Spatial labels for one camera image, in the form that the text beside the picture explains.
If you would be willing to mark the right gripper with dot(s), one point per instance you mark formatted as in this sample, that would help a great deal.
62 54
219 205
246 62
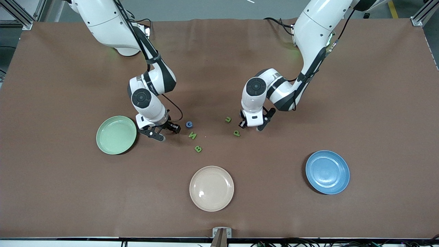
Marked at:
167 125

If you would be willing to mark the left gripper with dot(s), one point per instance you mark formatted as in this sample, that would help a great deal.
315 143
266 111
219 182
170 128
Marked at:
242 124

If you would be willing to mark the green letter p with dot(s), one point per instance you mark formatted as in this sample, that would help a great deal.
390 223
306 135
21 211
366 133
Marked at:
236 133

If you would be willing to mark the green letter N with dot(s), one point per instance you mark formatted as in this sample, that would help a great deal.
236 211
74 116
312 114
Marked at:
192 136

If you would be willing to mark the green letter B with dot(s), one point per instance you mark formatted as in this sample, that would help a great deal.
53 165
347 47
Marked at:
198 149

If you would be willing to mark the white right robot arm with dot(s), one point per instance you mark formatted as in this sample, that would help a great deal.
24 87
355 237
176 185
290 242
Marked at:
103 20

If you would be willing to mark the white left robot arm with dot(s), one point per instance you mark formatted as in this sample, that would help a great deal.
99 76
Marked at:
315 31

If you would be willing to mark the green plate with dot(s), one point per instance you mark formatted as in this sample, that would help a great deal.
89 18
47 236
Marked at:
104 132

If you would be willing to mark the beige plate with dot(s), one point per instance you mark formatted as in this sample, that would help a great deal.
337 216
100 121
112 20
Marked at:
211 188

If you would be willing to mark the blue plate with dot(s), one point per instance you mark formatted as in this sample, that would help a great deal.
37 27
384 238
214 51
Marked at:
327 185

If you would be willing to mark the brown table cover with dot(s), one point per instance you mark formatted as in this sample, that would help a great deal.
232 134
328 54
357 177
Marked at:
68 206

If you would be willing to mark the grey metal mount bracket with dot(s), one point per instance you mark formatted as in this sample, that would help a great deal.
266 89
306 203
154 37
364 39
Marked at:
229 232

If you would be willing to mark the tan camera pole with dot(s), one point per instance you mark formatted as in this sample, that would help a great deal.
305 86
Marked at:
219 240

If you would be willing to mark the white table edge rail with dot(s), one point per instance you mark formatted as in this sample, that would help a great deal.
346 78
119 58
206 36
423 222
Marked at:
68 244

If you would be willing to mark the aluminium frame rail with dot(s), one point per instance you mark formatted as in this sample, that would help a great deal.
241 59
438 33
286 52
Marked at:
40 8
419 19

